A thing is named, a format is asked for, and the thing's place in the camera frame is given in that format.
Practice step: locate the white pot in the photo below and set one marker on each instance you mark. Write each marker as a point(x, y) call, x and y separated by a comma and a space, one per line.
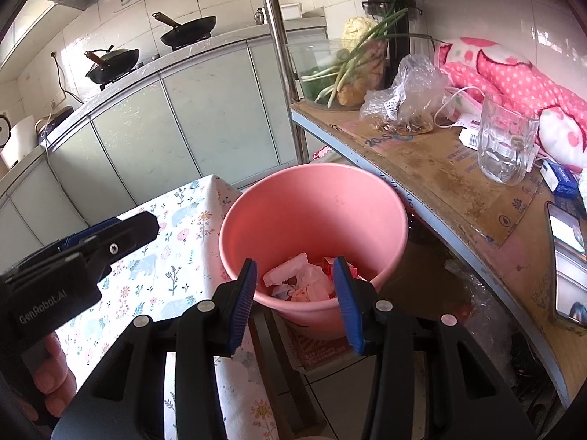
point(23, 142)

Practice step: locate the small blue box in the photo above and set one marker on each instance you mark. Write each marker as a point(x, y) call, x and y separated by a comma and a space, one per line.
point(562, 178)

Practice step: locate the white rice cooker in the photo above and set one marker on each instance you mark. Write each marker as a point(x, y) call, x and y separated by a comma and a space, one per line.
point(4, 128)

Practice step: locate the white container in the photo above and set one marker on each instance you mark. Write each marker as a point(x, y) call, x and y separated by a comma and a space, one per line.
point(291, 11)

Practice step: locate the grey kitchen cabinet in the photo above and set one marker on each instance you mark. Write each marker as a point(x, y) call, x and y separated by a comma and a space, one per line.
point(206, 114)

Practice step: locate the black blender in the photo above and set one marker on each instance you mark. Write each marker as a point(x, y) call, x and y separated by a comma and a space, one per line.
point(399, 4)

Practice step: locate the black frying pan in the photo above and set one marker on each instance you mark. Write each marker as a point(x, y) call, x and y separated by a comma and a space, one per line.
point(192, 30)

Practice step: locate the clear plastic bag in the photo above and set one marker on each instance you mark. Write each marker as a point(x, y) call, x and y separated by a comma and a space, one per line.
point(412, 87)

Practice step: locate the black electric cooker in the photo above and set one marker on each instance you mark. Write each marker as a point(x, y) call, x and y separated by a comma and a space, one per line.
point(55, 121)

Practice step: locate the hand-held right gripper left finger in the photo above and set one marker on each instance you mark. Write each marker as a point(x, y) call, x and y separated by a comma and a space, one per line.
point(241, 307)

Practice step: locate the steel kettle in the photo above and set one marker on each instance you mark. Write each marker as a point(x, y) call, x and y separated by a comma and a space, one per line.
point(260, 16)

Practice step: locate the metal shelf rack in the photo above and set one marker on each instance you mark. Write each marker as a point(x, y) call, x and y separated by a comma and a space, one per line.
point(279, 55)

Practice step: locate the white labelled box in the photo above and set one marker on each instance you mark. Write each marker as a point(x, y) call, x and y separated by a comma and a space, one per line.
point(467, 137)

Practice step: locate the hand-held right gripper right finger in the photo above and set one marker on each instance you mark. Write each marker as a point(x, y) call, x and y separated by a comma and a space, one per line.
point(346, 307)

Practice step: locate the cardboard sheet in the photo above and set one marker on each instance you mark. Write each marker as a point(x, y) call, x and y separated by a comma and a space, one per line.
point(435, 178)

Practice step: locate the black wok with lid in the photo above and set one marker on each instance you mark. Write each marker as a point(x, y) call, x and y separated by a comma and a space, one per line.
point(114, 62)

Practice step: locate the napa cabbage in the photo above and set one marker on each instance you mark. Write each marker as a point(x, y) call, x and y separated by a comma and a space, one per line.
point(360, 30)

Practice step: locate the glass mug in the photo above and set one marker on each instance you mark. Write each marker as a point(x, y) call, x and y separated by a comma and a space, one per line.
point(504, 146)

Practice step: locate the white plastic bag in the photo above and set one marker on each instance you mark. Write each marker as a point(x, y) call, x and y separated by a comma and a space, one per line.
point(284, 270)

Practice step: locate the glass bowl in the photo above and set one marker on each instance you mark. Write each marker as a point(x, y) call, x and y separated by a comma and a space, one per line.
point(307, 62)

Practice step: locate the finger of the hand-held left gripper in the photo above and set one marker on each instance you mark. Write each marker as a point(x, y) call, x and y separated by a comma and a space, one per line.
point(87, 233)
point(133, 231)

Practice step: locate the pink plastic bucket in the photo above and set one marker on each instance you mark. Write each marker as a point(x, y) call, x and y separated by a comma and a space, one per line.
point(312, 211)

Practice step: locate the person's left hand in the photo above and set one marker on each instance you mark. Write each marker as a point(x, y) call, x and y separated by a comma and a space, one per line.
point(52, 376)

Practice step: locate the smartphone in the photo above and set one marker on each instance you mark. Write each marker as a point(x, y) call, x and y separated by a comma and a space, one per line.
point(568, 261)

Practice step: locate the pink dotted cloth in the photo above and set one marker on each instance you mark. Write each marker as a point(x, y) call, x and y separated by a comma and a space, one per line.
point(504, 73)

